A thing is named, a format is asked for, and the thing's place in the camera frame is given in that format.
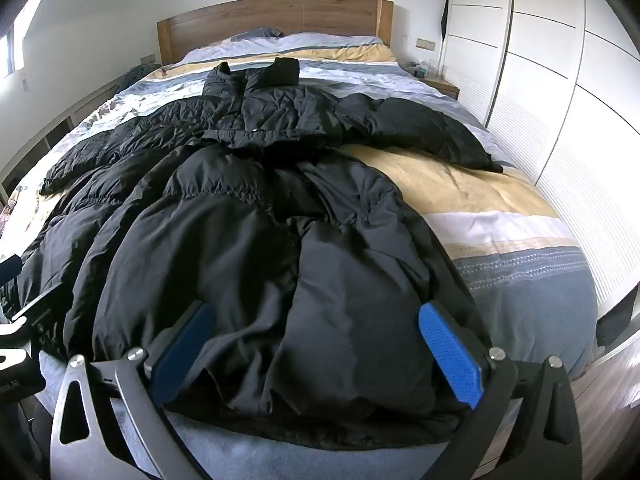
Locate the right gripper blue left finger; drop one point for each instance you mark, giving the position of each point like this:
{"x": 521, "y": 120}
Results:
{"x": 86, "y": 441}

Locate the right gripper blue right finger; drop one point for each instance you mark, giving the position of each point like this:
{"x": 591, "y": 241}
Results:
{"x": 544, "y": 442}

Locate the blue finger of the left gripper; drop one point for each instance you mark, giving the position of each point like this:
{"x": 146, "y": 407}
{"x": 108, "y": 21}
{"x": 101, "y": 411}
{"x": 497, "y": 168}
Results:
{"x": 10, "y": 268}

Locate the black puffer jacket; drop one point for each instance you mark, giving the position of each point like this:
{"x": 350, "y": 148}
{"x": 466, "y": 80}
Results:
{"x": 244, "y": 197}

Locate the dark clothes pile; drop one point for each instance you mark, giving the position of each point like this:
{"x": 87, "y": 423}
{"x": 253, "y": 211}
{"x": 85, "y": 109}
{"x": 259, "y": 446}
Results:
{"x": 134, "y": 75}

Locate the low white shelf unit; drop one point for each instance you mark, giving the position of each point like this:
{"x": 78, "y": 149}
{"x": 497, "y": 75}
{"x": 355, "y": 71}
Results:
{"x": 39, "y": 142}

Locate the window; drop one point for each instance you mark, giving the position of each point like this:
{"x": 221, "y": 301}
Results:
{"x": 12, "y": 45}

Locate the wooden headboard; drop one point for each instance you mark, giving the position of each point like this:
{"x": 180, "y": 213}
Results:
{"x": 185, "y": 32}

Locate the grey-blue pillow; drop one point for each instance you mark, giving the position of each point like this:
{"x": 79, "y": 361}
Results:
{"x": 257, "y": 33}

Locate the wooden nightstand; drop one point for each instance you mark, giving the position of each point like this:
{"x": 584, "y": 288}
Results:
{"x": 444, "y": 87}

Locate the white sliding wardrobe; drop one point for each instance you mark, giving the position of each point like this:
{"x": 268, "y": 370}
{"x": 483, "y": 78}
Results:
{"x": 557, "y": 83}

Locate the items on nightstand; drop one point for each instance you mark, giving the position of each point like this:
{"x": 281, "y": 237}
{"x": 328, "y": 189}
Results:
{"x": 419, "y": 69}

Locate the wall switch plate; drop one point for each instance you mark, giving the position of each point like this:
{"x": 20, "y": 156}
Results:
{"x": 425, "y": 44}

